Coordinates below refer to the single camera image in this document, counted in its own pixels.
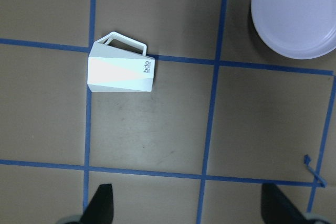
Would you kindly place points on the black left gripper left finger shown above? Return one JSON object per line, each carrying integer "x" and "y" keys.
{"x": 101, "y": 207}

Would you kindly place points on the lavender plate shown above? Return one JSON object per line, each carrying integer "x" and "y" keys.
{"x": 296, "y": 29}

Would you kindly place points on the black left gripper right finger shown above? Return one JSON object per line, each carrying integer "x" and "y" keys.
{"x": 277, "y": 208}

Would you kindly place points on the white faceted cup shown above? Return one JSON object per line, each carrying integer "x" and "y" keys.
{"x": 111, "y": 69}

